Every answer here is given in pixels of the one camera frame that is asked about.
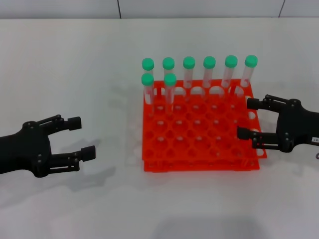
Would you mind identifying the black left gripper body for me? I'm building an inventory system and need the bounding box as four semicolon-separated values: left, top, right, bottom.
0;121;52;178

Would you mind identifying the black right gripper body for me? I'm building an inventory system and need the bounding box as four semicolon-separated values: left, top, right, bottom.
276;98;319;153

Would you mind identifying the green capped clear test tube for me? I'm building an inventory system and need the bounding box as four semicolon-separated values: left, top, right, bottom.
222;55;238;88
162;57;175;100
203;56;216;99
183;56;196;100
239;54;259;88
141;73;155;117
142;57;156;100
163;73;177;118

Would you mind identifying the orange plastic test tube rack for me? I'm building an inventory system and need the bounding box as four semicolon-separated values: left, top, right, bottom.
142;79;269;172

